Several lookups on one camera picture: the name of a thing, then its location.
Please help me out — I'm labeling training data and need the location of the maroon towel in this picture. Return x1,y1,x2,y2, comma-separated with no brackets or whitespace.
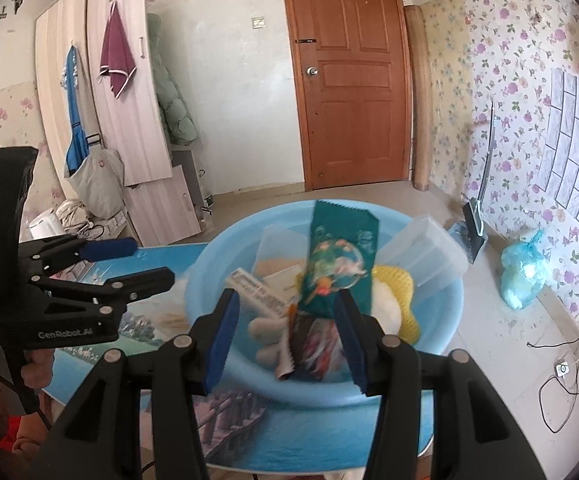
98,7,137,101

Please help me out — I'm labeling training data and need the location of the person's left forearm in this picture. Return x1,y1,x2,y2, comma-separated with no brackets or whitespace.
0,385,45,480

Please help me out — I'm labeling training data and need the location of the rolled tan mat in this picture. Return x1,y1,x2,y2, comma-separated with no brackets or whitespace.
403,4,433,192

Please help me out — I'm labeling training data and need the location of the green snack packet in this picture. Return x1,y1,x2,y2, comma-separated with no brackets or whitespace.
289,199,380,321

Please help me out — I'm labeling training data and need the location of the green quilt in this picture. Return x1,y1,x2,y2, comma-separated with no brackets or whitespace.
146,12,200,147

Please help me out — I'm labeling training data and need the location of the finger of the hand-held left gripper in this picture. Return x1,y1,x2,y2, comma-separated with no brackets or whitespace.
18,237,139,275
36,267,176,312

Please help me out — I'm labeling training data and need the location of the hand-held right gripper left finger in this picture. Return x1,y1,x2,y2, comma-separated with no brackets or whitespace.
28,287,241,480

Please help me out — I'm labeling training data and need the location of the clear plastic snack bag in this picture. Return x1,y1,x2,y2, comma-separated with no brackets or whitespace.
139,265,205,341

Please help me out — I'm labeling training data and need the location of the blue patterned packet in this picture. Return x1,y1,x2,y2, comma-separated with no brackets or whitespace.
119,310,157,343

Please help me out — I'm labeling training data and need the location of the dustpan with long handle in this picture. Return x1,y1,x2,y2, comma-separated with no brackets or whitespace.
448,101,501,266

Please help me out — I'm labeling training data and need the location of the white lumpy object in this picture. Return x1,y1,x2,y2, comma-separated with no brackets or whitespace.
248,316,293,365

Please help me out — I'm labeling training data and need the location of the person's left hand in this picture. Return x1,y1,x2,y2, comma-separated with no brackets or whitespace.
21,349,56,390

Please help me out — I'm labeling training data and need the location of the brown wooden door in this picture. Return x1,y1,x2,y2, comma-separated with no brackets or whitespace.
278,0,414,192

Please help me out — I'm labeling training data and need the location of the light wooden wardrobe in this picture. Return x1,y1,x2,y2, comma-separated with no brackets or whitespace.
35,0,172,201

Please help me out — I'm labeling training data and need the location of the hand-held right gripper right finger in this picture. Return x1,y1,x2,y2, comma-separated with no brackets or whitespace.
334,288,549,480

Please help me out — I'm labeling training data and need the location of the large clear plastic container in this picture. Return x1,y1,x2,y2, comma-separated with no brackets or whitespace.
379,215,469,288

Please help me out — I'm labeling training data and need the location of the blue plastic basin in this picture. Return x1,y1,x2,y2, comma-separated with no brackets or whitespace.
185,200,465,407

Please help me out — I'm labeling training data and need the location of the leaning wooden panel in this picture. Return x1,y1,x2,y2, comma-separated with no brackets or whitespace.
124,162,204,247

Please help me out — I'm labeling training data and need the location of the yellow white plush toy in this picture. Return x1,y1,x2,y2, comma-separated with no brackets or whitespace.
369,266,421,343

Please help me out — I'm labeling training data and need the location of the blue hanging cloth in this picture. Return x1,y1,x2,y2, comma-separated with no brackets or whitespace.
64,45,92,176

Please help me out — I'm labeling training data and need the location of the blue trash bag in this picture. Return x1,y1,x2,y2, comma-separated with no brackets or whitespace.
499,229,554,311

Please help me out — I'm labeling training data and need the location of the red brown snack packet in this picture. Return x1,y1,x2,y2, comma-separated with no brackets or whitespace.
274,305,355,383

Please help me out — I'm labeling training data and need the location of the grey cloth bag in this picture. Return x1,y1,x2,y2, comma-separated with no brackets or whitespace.
64,149,125,221

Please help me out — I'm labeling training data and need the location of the white round appliance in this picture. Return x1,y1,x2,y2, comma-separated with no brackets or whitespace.
28,210,66,241

